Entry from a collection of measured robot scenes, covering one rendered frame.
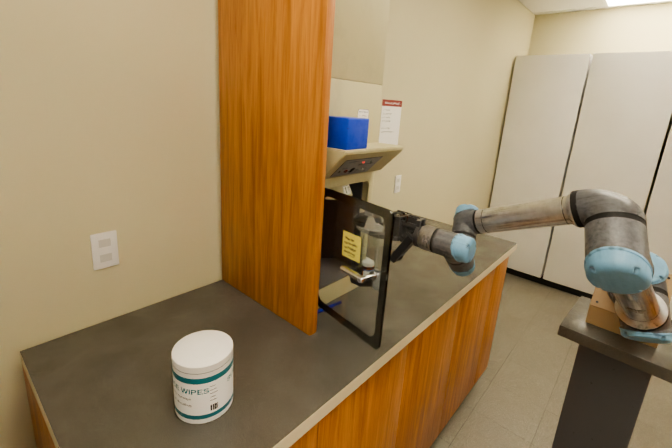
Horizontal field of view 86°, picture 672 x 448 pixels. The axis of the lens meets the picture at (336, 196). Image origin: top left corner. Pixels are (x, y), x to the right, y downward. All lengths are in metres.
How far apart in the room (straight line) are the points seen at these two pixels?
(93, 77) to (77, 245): 0.48
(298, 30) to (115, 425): 1.02
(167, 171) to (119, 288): 0.40
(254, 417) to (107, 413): 0.32
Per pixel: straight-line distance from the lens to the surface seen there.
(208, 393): 0.93
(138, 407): 1.05
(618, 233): 1.00
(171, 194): 1.35
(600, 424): 1.76
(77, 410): 1.10
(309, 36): 1.03
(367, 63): 1.27
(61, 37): 1.23
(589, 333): 1.56
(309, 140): 1.01
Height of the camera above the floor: 1.64
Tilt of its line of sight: 14 degrees down
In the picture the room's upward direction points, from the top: 4 degrees clockwise
